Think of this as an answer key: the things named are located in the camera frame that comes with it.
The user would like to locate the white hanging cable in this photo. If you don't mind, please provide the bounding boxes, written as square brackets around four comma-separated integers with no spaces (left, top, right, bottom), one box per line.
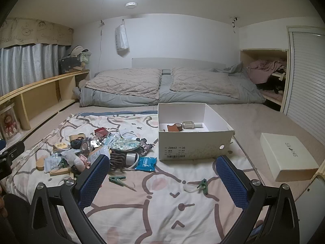
[98,19,106,66]

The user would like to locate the white cap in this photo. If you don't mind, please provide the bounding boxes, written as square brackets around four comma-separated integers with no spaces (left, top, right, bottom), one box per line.
[70,45,89,56]

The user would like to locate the cartoon printed blanket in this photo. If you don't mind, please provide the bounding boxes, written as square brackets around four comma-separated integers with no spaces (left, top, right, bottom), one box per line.
[0,110,270,244]

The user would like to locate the grey curtain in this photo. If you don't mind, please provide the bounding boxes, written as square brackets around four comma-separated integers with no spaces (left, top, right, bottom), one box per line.
[0,43,72,97]

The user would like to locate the brown cardboard card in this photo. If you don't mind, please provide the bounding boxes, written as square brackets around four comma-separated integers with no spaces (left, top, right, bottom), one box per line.
[88,146,111,166]

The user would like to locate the green clothespin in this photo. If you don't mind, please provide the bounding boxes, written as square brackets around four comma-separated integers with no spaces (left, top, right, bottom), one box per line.
[197,179,209,194]
[109,175,138,192]

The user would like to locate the framed teddy bear picture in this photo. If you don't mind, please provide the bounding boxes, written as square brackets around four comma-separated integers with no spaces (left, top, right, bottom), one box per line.
[0,102,22,141]

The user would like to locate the blue face mask packet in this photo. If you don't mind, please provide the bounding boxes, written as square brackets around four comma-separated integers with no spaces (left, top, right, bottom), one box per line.
[103,136,120,148]

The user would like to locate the pink and black scrunchie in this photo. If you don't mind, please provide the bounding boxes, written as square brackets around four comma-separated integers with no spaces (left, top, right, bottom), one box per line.
[138,137,155,155]

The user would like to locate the white hanging bag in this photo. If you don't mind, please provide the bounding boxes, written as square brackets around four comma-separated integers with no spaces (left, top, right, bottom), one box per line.
[115,20,130,56]

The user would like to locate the white headboard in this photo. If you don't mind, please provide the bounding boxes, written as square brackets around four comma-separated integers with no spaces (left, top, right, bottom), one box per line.
[131,57,227,72]

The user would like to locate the red box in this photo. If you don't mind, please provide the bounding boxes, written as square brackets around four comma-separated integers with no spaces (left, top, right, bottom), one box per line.
[94,127,109,138]

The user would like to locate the black lace scrunchie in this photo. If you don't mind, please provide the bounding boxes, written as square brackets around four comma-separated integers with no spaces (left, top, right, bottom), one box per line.
[70,138,88,149]

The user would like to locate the white coiled cable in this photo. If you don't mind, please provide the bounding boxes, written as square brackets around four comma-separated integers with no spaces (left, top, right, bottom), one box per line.
[115,130,138,141]

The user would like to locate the white fluffy plush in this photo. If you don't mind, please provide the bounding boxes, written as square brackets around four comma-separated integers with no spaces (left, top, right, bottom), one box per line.
[62,150,89,170]

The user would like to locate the blue snack packet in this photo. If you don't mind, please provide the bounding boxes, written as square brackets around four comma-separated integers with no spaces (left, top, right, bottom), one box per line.
[134,156,158,172]

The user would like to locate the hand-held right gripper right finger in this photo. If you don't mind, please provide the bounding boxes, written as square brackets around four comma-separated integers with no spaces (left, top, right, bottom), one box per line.
[215,155,300,244]

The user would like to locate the light wooden block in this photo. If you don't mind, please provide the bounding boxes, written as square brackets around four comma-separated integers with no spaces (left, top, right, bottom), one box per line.
[49,167,74,177]

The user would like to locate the beige quilted pillow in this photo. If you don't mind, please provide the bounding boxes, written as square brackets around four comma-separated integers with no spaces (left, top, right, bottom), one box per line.
[170,67,240,99]
[86,68,163,99]

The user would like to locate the beige tape roll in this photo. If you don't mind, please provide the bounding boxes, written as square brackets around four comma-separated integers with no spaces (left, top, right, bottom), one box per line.
[69,133,88,143]

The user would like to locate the pile of pink clothes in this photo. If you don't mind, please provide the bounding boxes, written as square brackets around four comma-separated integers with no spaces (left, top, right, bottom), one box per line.
[246,59,287,85]

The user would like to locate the wall hook with black cord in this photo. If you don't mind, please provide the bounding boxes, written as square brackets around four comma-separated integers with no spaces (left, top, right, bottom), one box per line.
[229,16,240,34]

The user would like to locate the white louvered closet door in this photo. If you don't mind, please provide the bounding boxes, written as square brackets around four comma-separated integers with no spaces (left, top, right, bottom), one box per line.
[281,25,325,143]

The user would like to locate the pale green cloth bundle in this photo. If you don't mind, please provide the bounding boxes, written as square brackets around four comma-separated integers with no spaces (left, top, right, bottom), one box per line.
[79,51,91,65]

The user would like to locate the wooden shelf unit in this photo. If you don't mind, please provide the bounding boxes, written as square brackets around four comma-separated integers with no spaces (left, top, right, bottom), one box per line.
[0,69,90,143]

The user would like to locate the grey duvet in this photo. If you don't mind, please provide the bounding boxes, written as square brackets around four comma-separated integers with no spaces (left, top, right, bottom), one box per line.
[72,63,266,108]

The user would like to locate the white charger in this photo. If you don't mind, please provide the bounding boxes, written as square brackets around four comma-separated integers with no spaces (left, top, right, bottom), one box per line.
[126,152,140,171]

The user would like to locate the white printed sachet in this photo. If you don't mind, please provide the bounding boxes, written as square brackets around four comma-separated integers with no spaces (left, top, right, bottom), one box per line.
[44,156,62,174]

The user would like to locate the beige printed curtain valance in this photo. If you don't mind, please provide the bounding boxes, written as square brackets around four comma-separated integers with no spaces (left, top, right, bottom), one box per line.
[0,17,74,49]

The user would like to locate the pile of dark clothes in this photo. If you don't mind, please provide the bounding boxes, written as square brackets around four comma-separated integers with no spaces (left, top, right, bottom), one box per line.
[256,77,285,94]

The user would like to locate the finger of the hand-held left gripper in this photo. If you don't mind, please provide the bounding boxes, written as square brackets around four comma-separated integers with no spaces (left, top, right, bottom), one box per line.
[0,141,26,162]

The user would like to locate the dark bag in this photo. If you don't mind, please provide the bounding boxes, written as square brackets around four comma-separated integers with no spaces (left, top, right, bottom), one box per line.
[58,55,84,75]

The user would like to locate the floral pouch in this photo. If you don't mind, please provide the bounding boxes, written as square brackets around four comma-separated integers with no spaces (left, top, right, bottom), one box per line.
[109,138,141,153]

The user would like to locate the white curved panel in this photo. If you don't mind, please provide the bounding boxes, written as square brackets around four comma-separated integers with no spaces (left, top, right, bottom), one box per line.
[297,174,325,244]

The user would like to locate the white shoe box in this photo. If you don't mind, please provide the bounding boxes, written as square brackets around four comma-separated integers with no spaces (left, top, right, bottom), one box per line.
[157,103,235,162]

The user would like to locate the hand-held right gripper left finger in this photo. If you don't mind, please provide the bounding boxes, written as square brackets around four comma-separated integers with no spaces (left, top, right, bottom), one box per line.
[30,154,111,244]

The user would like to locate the white shoe box lid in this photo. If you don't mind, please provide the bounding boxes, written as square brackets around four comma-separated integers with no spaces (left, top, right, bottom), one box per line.
[259,132,320,182]

